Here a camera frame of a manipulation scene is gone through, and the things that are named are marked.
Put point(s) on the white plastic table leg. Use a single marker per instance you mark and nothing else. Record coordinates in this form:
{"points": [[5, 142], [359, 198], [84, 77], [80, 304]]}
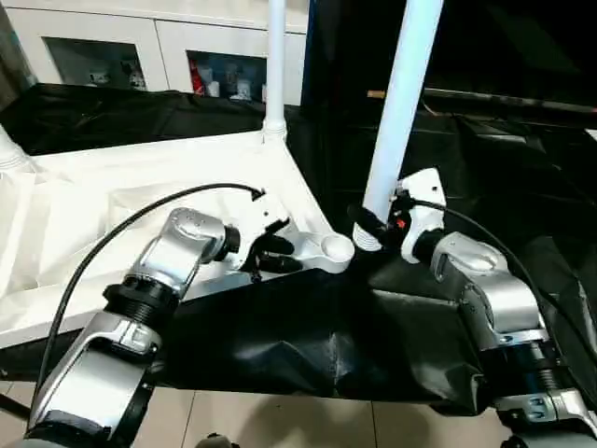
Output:
{"points": [[401, 102], [274, 65], [11, 149]]}

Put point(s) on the white plastic table top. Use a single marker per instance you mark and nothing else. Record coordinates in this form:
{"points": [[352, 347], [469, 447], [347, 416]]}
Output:
{"points": [[116, 186]]}

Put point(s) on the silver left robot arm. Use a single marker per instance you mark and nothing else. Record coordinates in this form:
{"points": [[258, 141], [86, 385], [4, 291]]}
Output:
{"points": [[163, 266]]}

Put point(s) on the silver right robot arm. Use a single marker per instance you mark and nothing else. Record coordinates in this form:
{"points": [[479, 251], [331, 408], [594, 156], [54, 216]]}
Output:
{"points": [[494, 289]]}

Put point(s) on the black table mat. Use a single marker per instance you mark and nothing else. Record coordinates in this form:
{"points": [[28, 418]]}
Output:
{"points": [[289, 326]]}

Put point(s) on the dark metal rod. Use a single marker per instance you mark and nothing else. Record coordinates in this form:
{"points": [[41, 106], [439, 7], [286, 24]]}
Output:
{"points": [[513, 99]]}

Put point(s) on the white flat board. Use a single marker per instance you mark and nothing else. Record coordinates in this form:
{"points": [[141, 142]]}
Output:
{"points": [[591, 135]]}

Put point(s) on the black backdrop cloth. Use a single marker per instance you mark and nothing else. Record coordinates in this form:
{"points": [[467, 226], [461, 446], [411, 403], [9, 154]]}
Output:
{"points": [[513, 42]]}

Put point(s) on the white glass-door cabinet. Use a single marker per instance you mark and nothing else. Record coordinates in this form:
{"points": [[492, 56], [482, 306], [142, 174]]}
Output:
{"points": [[116, 23]]}

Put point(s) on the grey window curtain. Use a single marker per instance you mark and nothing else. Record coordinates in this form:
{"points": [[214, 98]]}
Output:
{"points": [[14, 51]]}

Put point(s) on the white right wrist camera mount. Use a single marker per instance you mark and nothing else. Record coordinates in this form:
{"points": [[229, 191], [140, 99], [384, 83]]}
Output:
{"points": [[424, 191]]}

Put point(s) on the black metal table frame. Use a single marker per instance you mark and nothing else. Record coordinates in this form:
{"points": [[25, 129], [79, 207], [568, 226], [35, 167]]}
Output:
{"points": [[13, 406]]}

